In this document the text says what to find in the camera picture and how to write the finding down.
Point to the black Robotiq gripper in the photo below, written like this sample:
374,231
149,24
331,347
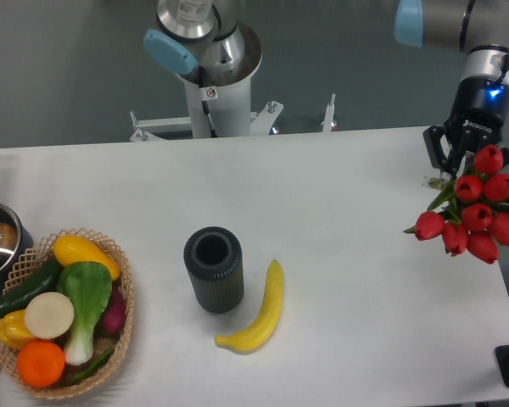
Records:
475,121

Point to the red tulip bouquet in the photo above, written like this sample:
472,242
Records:
470,213

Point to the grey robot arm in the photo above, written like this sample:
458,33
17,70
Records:
479,29

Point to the dark grey ribbed vase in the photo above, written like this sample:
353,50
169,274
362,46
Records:
214,261

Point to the yellow banana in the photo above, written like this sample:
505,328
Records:
254,336

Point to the purple sweet potato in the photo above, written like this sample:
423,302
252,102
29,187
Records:
114,317

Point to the green bok choy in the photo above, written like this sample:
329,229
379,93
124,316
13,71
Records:
88,286

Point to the yellow squash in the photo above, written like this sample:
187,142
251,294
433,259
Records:
70,249

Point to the green cucumber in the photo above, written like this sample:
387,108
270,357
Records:
44,279

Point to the white round radish slice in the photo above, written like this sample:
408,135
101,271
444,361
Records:
49,315

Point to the green chili pepper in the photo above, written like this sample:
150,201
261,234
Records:
90,369

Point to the woven wicker basket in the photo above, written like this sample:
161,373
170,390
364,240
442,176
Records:
29,261

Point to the orange fruit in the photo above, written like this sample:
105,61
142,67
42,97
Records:
40,364

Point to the yellow bell pepper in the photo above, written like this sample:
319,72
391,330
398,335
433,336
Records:
13,331

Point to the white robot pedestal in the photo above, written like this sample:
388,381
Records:
215,56

